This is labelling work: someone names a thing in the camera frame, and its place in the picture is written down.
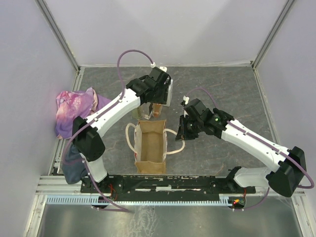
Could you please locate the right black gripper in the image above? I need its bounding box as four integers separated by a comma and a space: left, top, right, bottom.
175, 115, 203, 142

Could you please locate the white square bottle grey cap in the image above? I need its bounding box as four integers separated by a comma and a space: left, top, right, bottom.
165, 79, 173, 107

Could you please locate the orange bottle dark blue cap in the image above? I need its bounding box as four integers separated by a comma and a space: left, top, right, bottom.
153, 103, 163, 118

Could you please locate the clear square bottle grey cap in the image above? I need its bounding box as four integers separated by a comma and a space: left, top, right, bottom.
142, 103, 153, 120

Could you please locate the green bottle white cap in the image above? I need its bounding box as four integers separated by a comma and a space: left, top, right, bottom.
131, 106, 144, 119

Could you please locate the burlap watermelon canvas bag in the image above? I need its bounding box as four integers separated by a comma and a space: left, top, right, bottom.
125, 120, 185, 174

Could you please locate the pink purple cloth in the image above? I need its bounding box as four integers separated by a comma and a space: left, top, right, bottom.
55, 87, 110, 139

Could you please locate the dark blue towel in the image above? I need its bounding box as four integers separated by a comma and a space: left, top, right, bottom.
62, 144, 87, 185

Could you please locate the clear yellow bottle white cap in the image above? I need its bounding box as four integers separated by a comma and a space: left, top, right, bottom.
148, 103, 153, 118

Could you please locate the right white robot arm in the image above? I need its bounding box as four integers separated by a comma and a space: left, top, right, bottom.
176, 96, 307, 198

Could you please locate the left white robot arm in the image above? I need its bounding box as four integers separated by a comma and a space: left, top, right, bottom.
73, 67, 171, 193

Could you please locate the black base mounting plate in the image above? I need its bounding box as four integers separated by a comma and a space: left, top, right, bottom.
96, 175, 255, 194

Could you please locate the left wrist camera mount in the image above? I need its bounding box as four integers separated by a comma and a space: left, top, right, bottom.
150, 62, 167, 72

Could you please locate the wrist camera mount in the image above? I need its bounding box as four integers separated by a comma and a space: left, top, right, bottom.
181, 96, 190, 107
150, 62, 167, 72

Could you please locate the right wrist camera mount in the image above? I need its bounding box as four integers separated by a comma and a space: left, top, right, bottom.
181, 96, 190, 107

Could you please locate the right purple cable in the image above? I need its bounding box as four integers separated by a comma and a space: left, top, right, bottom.
182, 87, 312, 212

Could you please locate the purple cable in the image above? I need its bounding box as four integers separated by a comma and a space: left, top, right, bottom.
60, 49, 157, 212
182, 87, 312, 212

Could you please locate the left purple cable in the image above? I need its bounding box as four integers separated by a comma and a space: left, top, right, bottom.
60, 49, 157, 212

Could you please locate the left aluminium frame post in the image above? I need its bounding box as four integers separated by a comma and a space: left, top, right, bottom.
35, 0, 80, 72

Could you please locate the aluminium frame post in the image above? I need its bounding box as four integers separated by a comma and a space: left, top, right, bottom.
35, 0, 80, 72
251, 0, 296, 70

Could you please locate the right aluminium frame post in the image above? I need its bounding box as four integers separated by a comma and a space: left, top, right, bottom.
251, 0, 296, 70

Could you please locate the aluminium front rail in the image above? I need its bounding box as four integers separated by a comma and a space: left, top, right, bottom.
35, 176, 305, 198

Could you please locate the light blue cable duct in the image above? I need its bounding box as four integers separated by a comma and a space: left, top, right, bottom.
46, 196, 245, 206

